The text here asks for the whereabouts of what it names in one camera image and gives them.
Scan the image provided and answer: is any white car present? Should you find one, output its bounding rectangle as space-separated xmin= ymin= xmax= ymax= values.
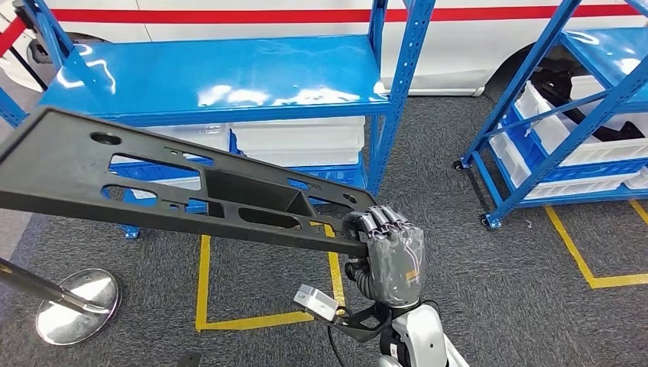
xmin=0 ymin=0 xmax=648 ymax=97

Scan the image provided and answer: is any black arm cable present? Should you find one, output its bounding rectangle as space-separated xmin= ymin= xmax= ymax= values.
xmin=326 ymin=323 xmax=346 ymax=367

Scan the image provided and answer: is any black plastic car part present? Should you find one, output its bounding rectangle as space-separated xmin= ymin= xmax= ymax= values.
xmin=0 ymin=105 xmax=378 ymax=258

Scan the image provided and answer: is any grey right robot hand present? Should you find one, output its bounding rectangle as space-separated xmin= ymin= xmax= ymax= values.
xmin=344 ymin=205 xmax=426 ymax=309

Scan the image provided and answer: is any chrome stanchion post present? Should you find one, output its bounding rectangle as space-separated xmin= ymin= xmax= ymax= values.
xmin=0 ymin=255 xmax=124 ymax=348

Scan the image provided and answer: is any blue metal shelf rack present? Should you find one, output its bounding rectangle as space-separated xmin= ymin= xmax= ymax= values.
xmin=0 ymin=0 xmax=437 ymax=240
xmin=452 ymin=0 xmax=648 ymax=230

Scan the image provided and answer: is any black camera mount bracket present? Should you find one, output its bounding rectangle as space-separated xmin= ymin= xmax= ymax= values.
xmin=323 ymin=301 xmax=394 ymax=344

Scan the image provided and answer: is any black part in bin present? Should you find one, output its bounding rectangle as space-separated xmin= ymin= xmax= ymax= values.
xmin=529 ymin=66 xmax=637 ymax=143

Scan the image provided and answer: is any yellow floor tape square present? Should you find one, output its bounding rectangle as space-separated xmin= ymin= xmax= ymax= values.
xmin=194 ymin=222 xmax=348 ymax=333
xmin=544 ymin=199 xmax=648 ymax=291

